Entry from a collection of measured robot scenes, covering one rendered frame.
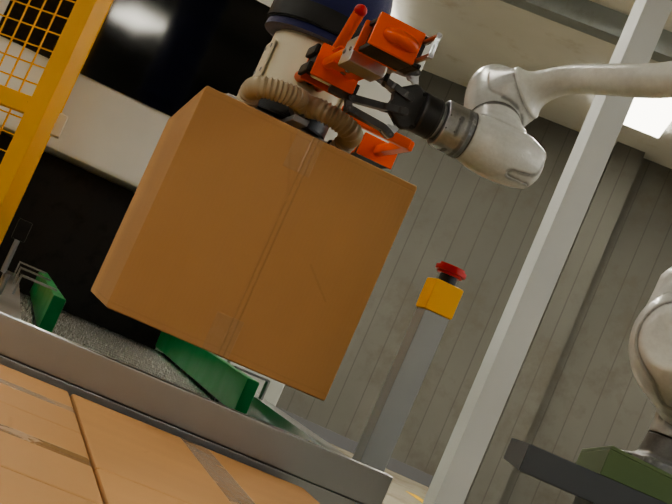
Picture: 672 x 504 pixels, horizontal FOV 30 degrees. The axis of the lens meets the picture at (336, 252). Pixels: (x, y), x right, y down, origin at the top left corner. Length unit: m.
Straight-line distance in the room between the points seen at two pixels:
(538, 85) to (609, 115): 3.07
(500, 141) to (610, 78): 0.22
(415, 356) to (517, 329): 2.55
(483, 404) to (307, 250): 3.16
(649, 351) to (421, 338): 1.02
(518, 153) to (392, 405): 0.71
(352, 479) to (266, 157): 0.55
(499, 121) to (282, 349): 0.56
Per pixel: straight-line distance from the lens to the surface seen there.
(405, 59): 1.82
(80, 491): 1.18
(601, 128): 5.38
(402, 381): 2.69
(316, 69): 2.15
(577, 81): 2.31
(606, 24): 9.63
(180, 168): 2.08
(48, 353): 2.00
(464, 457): 5.21
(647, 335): 1.75
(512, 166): 2.23
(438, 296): 2.70
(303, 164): 2.11
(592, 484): 1.76
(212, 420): 2.04
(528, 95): 2.33
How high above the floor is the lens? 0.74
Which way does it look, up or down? 5 degrees up
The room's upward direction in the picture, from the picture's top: 24 degrees clockwise
